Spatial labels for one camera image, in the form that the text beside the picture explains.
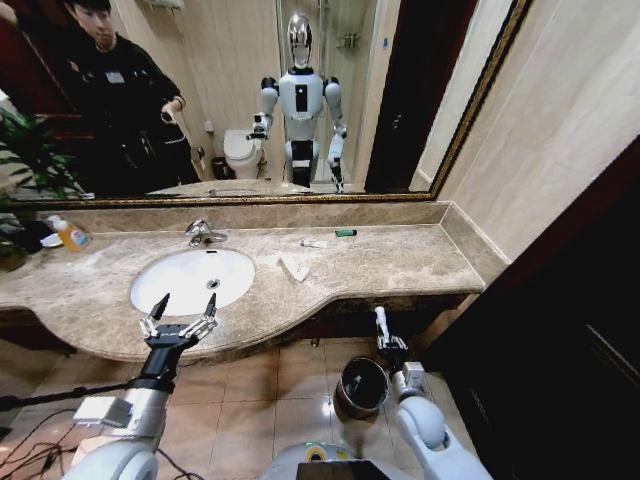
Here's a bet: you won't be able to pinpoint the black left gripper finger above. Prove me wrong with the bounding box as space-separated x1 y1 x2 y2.
138 293 172 341
186 292 220 339

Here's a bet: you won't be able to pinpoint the white oval sink basin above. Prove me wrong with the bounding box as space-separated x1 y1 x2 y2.
129 247 257 318

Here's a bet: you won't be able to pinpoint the round metal trash bin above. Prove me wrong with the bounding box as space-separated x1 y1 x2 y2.
332 355 392 422

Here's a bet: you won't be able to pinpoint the chrome sink faucet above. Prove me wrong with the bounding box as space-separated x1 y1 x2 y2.
184 218 229 249

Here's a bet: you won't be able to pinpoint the white paper packet trash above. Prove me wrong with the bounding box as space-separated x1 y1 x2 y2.
276 254 312 283

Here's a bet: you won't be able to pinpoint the orange liquid soap bottle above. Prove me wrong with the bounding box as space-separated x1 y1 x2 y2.
48 214 93 253

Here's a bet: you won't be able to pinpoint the white robot front shell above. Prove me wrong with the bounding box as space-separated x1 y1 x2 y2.
258 439 404 480

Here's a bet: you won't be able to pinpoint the dark wooden door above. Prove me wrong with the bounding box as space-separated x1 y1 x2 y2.
422 134 640 480

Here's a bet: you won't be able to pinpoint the green leafy plant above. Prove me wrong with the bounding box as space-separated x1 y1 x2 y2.
0 107 86 274

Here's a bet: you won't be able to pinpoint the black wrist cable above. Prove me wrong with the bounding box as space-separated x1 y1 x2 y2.
0 380 147 412

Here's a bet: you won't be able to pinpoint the thin black floor cables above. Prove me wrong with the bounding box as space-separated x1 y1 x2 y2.
0 407 206 480

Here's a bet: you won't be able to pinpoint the gold framed wall mirror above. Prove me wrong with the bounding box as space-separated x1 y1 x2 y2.
0 0 534 211

